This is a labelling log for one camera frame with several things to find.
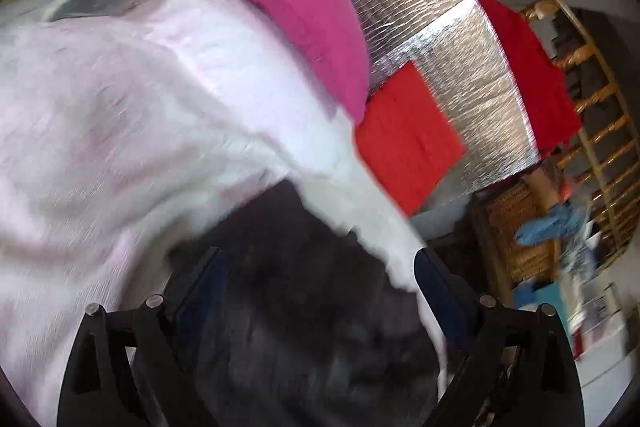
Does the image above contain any wicker basket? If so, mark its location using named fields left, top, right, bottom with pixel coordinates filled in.
left=477, top=179, right=558, bottom=285

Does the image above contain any teal cardboard box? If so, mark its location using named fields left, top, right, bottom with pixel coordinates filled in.
left=514, top=281, right=573, bottom=335

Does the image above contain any blue cloth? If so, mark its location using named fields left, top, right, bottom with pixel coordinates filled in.
left=514, top=204, right=594, bottom=249

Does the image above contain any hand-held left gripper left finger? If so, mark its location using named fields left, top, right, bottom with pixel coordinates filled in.
left=56, top=247, right=224, bottom=427

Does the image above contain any pink pillow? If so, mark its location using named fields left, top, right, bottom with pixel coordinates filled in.
left=210, top=0, right=372, bottom=124

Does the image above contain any black quilted jacket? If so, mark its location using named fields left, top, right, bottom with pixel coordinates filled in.
left=169, top=178, right=447, bottom=427

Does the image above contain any wooden stair railing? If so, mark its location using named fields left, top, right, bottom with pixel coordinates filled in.
left=425, top=0, right=637, bottom=258

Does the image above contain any white quilted bed cover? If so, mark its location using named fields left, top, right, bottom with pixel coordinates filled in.
left=0, top=0, right=451, bottom=427

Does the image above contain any red pillow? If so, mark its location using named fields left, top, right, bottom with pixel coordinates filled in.
left=353, top=60, right=467, bottom=217

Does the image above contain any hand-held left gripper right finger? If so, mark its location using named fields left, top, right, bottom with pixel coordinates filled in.
left=413, top=248, right=586, bottom=427

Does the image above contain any red cloth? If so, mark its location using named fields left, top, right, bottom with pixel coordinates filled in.
left=462, top=0, right=584, bottom=160

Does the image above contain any silver foil insulation panel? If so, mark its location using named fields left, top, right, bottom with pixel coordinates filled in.
left=334, top=0, right=544, bottom=198

